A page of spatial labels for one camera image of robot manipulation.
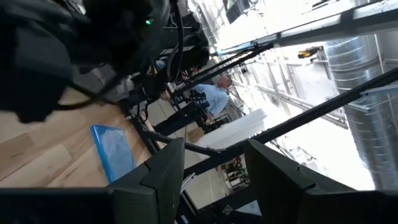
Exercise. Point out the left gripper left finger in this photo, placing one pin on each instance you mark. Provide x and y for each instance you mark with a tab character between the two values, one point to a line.
149	193

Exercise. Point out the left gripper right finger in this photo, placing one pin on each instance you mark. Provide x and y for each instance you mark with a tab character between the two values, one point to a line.
295	199

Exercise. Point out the blue jewel case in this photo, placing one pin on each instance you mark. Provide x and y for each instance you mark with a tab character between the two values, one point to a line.
115	152

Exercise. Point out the black background robot arm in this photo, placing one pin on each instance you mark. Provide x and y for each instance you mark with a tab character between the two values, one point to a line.
199	109

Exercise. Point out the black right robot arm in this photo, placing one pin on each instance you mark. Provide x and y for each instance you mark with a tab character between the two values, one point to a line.
124	37

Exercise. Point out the cardboard box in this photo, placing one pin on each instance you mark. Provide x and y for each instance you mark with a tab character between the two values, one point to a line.
196	134

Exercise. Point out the white panel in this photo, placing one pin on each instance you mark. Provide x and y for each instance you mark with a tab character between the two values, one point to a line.
236	130

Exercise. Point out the person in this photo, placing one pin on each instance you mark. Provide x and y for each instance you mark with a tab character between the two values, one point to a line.
214	99

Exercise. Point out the yellow ceiling object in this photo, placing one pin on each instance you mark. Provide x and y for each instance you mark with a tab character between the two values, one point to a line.
309	52

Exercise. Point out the black aluminium rig frame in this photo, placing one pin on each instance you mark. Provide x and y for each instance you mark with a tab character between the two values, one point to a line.
311	119

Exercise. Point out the silver ventilation duct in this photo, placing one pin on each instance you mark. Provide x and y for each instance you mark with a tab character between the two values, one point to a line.
373	140

